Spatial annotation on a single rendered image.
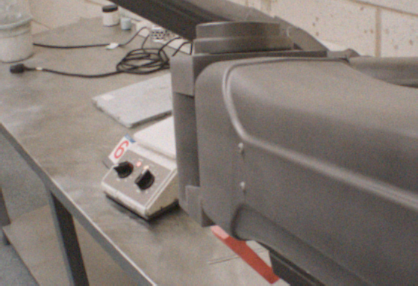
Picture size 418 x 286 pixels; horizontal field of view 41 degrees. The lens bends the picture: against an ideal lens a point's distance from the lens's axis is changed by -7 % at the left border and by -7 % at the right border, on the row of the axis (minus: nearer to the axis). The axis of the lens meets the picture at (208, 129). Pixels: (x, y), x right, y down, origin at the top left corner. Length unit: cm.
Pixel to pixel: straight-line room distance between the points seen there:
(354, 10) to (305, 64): 110
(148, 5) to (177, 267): 38
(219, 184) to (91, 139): 105
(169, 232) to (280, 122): 78
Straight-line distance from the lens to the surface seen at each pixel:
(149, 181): 96
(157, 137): 102
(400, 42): 124
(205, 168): 22
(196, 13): 64
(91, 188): 107
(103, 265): 198
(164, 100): 136
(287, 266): 36
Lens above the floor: 128
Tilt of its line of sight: 26 degrees down
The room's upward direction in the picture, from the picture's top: 5 degrees counter-clockwise
